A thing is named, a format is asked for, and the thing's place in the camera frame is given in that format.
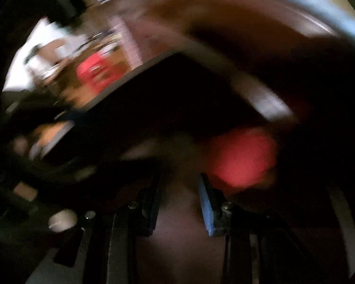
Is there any small red underwear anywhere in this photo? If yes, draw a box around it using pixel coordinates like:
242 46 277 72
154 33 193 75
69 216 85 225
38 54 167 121
204 128 277 197

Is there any dark wooden drawer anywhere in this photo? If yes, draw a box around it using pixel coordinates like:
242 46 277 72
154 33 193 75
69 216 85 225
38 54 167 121
44 53 355 283

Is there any red plastic stool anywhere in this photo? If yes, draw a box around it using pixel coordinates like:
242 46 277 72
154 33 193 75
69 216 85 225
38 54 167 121
76 50 131 94

